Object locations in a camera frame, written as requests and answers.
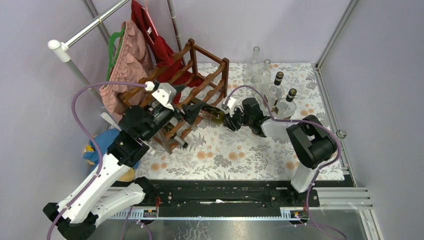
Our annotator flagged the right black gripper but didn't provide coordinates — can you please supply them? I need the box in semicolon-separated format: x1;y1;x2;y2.
223;105;252;132

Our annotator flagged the green wine bottle silver neck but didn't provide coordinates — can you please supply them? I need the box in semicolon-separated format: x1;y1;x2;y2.
198;102;225;124

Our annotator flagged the green wine bottle brown label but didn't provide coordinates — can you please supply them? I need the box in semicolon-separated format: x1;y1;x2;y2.
163;122;189;149

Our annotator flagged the clear bottle black cap front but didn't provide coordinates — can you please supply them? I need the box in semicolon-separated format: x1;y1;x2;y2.
274;88;297;119

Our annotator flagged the clear bottle black cap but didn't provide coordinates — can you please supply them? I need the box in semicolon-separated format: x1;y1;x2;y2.
264;71;285;111
274;88;297;119

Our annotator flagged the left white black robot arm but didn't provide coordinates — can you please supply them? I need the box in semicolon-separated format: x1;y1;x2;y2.
43;81;205;240

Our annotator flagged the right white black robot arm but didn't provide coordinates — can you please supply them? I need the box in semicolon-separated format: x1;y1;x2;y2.
223;97;342;206

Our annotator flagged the brown wooden wine rack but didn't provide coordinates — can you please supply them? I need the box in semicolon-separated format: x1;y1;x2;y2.
118;38;230;154

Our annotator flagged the clear tall bottle back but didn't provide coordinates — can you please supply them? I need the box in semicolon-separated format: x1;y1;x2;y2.
243;46;261;87

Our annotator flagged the clear bottle black cap rear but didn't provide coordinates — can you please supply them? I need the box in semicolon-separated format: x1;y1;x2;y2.
264;71;285;111

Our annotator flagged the clear round bottle back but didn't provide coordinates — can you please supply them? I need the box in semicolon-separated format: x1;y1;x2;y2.
253;59;272;94

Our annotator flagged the clear bottle dark label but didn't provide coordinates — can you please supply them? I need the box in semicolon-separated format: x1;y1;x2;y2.
335;129;347;139

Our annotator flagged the red hanging garment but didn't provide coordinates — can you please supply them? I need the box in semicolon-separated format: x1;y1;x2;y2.
131;0;204;89

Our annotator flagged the floral tablecloth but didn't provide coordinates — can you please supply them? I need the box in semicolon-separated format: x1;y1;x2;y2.
135;63;330;181

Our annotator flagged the pink hanging garment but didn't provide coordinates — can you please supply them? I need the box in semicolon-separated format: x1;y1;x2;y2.
99;19;154;122

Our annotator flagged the blue cloth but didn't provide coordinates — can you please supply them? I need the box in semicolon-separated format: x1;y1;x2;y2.
88;128;149;174

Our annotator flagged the green clothes hanger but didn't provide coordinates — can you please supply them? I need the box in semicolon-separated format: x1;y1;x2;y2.
105;26;126;82

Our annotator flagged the yellow cloth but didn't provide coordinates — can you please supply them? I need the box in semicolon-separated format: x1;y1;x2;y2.
82;144;135;182

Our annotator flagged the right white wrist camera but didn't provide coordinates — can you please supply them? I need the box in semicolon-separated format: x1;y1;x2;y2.
222;96;237;112

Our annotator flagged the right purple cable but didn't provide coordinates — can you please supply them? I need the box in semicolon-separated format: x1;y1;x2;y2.
222;85;347;240

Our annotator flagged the purple cable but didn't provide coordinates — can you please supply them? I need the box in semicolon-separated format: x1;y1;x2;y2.
46;81;148;240
222;85;347;240

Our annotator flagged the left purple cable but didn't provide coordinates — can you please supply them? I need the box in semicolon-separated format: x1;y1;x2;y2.
46;81;148;240

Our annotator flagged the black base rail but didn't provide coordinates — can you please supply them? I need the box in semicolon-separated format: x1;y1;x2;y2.
109;174;354;218

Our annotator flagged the white slotted cable duct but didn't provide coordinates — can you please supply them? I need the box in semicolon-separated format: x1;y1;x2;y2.
111;204;309;221

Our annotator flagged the silver clothes rail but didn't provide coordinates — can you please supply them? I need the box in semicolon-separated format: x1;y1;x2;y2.
47;0;131;110

